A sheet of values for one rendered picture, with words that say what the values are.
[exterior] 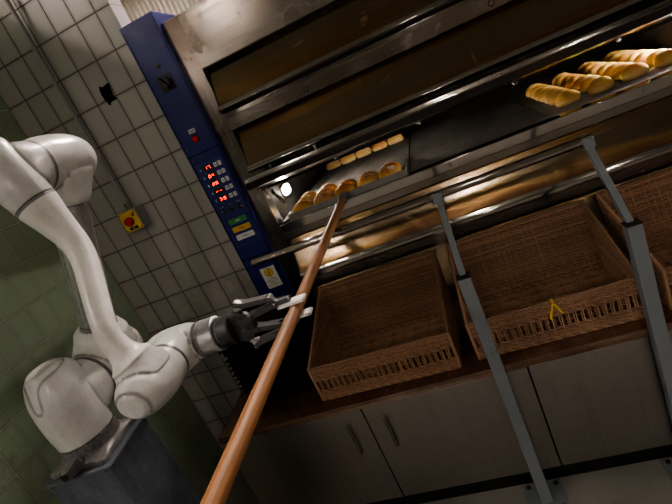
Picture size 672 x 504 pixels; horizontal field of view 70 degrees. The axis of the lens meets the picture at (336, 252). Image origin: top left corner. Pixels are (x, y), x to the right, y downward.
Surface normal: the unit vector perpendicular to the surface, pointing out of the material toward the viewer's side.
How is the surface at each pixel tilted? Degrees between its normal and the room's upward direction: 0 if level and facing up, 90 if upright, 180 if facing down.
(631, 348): 90
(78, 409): 88
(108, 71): 90
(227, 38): 90
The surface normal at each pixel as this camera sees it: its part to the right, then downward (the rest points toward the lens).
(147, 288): -0.15, 0.37
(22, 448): 0.91, -0.33
